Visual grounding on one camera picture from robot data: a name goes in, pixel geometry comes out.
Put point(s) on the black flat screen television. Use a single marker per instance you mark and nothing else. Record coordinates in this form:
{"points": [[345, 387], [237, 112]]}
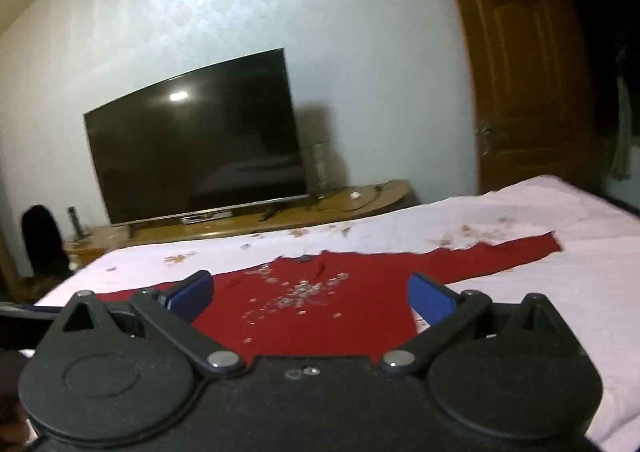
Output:
{"points": [[200, 141]]}

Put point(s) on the black remote control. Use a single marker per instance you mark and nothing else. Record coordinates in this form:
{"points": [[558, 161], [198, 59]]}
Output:
{"points": [[267, 214]]}

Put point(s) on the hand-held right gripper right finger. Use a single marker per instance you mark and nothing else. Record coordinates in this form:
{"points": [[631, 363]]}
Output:
{"points": [[429, 299]]}

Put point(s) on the black chair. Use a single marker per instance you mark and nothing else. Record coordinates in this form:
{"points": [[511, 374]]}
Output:
{"points": [[42, 242]]}

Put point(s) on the hanging pale clothes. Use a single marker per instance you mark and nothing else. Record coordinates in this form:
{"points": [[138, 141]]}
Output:
{"points": [[622, 131]]}

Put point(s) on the wooden television stand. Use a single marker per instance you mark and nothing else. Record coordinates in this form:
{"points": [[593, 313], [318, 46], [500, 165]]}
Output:
{"points": [[225, 228]]}

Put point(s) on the black set-top box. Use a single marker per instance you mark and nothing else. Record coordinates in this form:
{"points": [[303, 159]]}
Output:
{"points": [[206, 218]]}

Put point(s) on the brown wooden door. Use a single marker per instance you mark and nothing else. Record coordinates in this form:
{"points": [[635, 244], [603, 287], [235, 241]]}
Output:
{"points": [[530, 81]]}

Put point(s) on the red sequined sweater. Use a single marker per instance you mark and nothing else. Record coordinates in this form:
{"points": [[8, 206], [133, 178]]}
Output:
{"points": [[350, 302]]}

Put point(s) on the white floral bed sheet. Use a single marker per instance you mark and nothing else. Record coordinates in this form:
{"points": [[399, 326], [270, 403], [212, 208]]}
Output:
{"points": [[550, 297]]}

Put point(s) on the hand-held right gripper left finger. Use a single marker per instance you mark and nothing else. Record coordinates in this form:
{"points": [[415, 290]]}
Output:
{"points": [[192, 291]]}

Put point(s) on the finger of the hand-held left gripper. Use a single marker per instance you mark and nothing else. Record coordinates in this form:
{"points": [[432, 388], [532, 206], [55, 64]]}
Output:
{"points": [[20, 310]]}

